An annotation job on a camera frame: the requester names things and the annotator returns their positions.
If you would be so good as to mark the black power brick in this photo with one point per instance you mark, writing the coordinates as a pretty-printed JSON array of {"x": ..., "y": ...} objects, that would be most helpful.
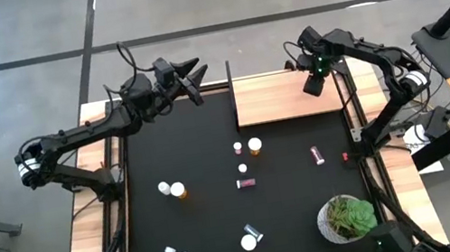
[{"x": 435, "y": 120}]

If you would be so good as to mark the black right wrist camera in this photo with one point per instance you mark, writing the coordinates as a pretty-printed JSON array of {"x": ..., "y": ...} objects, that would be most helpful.
[{"x": 313, "y": 85}]

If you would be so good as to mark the black aluminium rig frame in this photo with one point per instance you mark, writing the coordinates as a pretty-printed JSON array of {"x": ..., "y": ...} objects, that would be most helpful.
[{"x": 392, "y": 205}]

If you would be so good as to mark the white plant pot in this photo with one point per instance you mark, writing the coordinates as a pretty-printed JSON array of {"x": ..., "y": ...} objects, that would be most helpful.
[{"x": 325, "y": 228}]

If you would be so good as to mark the green succulent plant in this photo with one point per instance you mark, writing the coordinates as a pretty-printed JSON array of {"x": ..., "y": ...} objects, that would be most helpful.
[{"x": 359, "y": 215}]

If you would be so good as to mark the small red tag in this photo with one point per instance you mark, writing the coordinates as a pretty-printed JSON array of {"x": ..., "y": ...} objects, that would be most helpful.
[{"x": 345, "y": 156}]

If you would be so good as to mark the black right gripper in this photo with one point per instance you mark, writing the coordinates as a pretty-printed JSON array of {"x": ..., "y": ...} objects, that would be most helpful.
[{"x": 317, "y": 64}]

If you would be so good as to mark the blue pill bottle white cap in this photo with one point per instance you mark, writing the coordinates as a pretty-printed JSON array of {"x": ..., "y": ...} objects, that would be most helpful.
[{"x": 253, "y": 231}]

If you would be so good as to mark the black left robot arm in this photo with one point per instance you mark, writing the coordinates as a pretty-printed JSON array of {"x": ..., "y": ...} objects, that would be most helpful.
[{"x": 84, "y": 131}]

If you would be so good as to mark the white paper sheet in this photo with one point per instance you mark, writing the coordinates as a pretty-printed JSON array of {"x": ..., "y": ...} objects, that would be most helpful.
[{"x": 415, "y": 137}]

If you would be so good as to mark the black table mat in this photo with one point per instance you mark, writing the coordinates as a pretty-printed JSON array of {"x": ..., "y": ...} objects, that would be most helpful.
[{"x": 204, "y": 221}]

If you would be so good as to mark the black metal shelf frame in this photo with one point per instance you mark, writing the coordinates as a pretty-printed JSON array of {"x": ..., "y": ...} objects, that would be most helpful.
[{"x": 232, "y": 97}]

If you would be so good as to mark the black box green light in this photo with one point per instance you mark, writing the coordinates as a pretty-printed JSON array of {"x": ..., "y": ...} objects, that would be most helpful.
[{"x": 391, "y": 242}]

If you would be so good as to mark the wooden shelf board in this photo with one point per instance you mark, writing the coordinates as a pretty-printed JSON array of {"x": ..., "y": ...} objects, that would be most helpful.
[{"x": 275, "y": 99}]

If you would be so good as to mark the pink pill bottle white cap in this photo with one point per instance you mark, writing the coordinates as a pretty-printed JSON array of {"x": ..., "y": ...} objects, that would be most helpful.
[
  {"x": 317, "y": 155},
  {"x": 237, "y": 146}
]

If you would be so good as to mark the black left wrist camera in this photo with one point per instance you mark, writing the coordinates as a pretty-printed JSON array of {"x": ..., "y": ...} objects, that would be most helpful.
[{"x": 164, "y": 71}]

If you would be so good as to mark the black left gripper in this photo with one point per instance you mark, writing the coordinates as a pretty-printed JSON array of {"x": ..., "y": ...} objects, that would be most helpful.
[{"x": 165, "y": 97}]

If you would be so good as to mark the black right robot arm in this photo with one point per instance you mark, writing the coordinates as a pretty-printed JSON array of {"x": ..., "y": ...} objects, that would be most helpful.
[{"x": 368, "y": 49}]

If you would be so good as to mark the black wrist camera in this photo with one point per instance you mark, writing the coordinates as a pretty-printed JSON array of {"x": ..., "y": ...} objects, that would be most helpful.
[
  {"x": 164, "y": 71},
  {"x": 313, "y": 85}
]

